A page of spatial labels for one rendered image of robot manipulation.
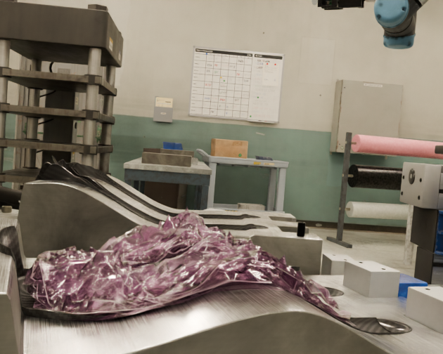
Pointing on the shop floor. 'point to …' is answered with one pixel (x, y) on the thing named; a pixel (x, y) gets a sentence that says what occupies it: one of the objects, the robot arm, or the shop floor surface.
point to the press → (53, 84)
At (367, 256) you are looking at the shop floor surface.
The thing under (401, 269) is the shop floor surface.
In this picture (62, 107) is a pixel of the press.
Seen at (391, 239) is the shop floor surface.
